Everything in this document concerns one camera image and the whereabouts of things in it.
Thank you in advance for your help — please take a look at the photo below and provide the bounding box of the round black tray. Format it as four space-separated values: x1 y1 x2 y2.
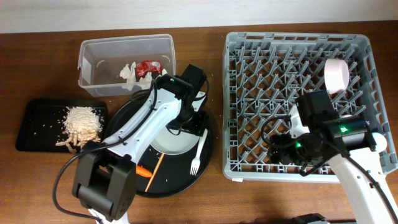
104 101 213 198

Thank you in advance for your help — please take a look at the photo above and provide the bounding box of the clear plastic waste bin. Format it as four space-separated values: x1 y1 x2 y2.
78 34 175 97

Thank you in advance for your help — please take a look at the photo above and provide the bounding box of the black rectangular tray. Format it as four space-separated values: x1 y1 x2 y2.
15 98 108 153

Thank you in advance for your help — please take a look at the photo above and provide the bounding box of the grey plate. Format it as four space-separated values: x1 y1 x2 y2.
150 129 200 156

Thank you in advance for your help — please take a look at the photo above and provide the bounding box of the grey plastic dishwasher rack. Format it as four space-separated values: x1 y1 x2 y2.
223 32 397 184

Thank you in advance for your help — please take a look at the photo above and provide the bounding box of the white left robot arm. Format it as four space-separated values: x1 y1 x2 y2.
72 65 208 223

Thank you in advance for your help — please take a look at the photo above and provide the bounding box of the rice and peanut food waste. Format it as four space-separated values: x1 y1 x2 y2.
55 106 103 154

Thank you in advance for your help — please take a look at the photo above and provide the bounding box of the orange carrot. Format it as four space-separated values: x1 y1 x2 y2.
136 166 152 178

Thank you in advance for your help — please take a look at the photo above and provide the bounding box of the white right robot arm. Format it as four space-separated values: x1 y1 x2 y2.
261 90 397 223

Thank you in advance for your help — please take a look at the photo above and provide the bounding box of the white plastic fork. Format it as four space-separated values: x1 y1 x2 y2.
190 129 208 175

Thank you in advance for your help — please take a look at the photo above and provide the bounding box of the wooden chopstick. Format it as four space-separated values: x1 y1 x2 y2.
144 153 165 193

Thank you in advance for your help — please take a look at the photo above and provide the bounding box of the white tissue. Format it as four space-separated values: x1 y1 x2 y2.
119 62 155 91

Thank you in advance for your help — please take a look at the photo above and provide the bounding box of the red wrapper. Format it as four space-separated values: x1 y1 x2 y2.
135 60 163 79

